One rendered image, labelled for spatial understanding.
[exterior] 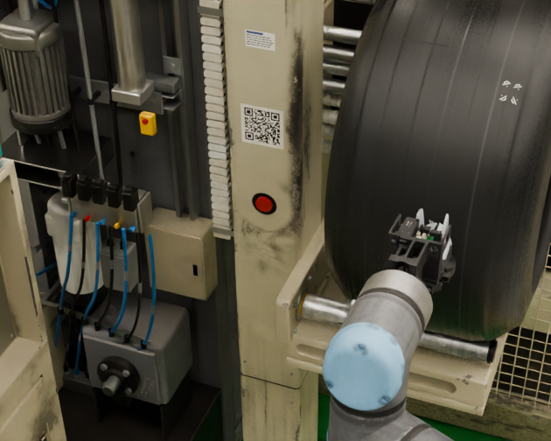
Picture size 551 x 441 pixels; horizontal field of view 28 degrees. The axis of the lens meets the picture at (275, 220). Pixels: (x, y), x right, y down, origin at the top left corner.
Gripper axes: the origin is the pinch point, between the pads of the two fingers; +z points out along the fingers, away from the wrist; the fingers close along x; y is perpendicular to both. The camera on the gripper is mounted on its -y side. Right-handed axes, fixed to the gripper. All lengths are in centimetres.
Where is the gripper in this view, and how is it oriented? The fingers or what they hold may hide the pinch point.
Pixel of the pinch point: (435, 233)
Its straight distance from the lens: 155.0
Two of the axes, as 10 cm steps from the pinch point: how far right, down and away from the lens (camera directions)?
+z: 3.6, -4.8, 8.0
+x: -9.3, -2.0, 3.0
